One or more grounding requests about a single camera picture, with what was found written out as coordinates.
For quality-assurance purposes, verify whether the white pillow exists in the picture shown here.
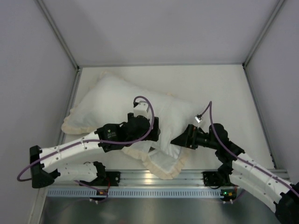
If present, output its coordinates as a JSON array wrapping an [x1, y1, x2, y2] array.
[[159, 99, 203, 159]]

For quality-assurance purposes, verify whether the white pillowcase with cream ruffle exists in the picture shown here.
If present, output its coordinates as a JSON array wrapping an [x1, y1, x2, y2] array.
[[61, 73, 188, 180]]

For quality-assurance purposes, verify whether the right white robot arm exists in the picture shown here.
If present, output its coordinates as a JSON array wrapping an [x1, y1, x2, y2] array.
[[171, 123, 299, 224]]

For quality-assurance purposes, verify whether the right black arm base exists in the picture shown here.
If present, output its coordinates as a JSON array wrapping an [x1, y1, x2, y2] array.
[[202, 171, 236, 189]]

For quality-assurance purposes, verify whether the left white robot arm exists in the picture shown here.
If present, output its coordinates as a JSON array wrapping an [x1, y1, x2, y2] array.
[[29, 113, 160, 189]]

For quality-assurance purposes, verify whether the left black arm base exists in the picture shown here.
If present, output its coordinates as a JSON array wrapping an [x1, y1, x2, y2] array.
[[79, 171, 121, 187]]

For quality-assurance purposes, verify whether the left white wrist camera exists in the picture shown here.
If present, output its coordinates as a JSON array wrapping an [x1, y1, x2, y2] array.
[[133, 102, 150, 118]]

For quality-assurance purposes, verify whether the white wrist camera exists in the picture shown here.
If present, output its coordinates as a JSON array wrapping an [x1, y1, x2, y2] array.
[[133, 102, 150, 118], [193, 114, 204, 127]]

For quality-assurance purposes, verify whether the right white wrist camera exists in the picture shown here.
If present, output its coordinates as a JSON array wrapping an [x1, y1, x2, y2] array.
[[193, 114, 204, 127]]

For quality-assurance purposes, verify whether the aluminium mounting rail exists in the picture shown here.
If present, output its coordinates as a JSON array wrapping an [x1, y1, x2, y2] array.
[[37, 169, 292, 187]]

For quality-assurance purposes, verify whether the perforated grey cable duct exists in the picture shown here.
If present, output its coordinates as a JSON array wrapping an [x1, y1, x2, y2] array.
[[47, 188, 236, 199]]

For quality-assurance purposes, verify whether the left aluminium frame post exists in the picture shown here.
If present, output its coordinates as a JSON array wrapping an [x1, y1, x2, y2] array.
[[35, 0, 80, 70]]

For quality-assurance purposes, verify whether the aluminium frame post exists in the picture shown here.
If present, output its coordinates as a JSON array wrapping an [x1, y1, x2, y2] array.
[[242, 0, 287, 70], [35, 0, 80, 70]]

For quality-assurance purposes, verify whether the right aluminium frame post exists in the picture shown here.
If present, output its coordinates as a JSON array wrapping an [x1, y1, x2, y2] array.
[[242, 0, 287, 70]]

